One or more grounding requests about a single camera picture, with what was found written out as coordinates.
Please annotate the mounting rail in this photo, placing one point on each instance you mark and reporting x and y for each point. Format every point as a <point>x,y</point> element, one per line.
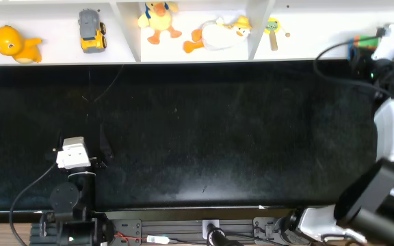
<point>183,230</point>

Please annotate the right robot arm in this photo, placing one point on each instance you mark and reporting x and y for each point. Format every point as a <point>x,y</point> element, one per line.
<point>392,136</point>

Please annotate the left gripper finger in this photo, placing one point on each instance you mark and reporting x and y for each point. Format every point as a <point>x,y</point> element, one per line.
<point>106,147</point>

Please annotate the yellow rubber duck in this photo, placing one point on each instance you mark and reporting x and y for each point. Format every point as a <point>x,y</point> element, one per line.
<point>14,44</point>

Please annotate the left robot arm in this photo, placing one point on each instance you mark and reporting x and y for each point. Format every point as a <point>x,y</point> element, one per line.
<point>68,201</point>

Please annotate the white plush duck yellow hat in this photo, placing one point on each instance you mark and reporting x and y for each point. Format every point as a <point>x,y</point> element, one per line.
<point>219,34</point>

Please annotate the grey and yellow toy truck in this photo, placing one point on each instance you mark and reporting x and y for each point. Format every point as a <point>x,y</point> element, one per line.
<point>91,32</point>

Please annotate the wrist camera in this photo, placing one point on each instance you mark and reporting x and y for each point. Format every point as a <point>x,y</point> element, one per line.
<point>74,153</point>
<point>390,41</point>

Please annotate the yellow cat-face rattle drum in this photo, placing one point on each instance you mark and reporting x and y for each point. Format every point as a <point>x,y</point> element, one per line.
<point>272,27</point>

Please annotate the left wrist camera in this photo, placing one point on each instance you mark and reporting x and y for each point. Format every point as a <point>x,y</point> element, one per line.
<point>74,153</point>

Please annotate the white shelf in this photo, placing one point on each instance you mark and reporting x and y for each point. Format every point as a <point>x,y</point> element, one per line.
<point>197,48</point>

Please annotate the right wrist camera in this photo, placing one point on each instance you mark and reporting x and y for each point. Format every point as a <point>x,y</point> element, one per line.
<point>390,41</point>

